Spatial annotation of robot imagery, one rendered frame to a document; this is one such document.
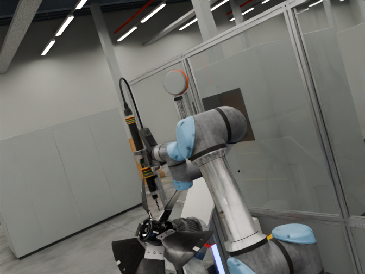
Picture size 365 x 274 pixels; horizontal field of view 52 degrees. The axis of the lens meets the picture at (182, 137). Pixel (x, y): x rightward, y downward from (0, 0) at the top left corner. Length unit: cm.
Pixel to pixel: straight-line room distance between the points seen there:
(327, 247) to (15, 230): 581
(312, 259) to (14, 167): 630
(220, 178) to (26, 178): 617
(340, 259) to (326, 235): 13
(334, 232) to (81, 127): 592
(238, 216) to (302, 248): 20
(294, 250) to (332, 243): 98
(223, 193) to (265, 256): 20
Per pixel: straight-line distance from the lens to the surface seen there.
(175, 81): 234
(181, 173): 147
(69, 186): 726
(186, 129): 108
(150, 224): 183
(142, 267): 184
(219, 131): 111
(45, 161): 716
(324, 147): 188
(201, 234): 167
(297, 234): 113
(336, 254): 213
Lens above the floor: 175
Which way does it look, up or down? 5 degrees down
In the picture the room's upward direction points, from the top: 17 degrees counter-clockwise
